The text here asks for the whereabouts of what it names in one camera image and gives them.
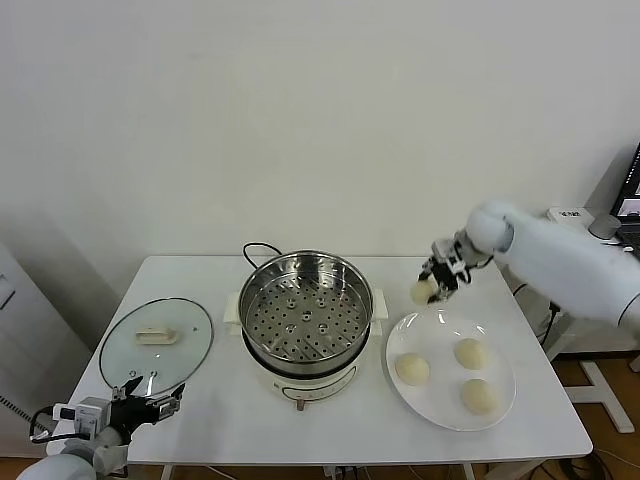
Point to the stainless steel steamer basket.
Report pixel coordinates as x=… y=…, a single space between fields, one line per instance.
x=305 y=320

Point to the grey round speaker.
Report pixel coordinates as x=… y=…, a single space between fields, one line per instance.
x=606 y=227

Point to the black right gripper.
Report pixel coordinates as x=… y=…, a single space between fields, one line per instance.
x=446 y=277

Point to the white side desk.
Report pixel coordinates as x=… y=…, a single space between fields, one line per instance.
x=607 y=397

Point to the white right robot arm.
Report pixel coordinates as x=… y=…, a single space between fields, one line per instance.
x=550 y=260

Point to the dark open laptop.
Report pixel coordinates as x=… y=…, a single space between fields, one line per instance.
x=631 y=200

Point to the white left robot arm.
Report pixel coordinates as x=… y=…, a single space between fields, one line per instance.
x=65 y=462

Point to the white electric cooker base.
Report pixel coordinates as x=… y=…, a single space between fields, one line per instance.
x=310 y=389

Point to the white round plate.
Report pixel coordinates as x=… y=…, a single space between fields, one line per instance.
x=440 y=405

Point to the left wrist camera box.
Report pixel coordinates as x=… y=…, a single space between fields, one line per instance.
x=85 y=417

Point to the white table leg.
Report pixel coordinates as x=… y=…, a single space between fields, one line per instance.
x=468 y=473
x=167 y=473

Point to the white steamed baozi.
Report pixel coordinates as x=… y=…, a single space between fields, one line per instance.
x=420 y=293
x=413 y=369
x=472 y=354
x=480 y=396

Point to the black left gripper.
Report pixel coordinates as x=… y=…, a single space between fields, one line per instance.
x=127 y=412

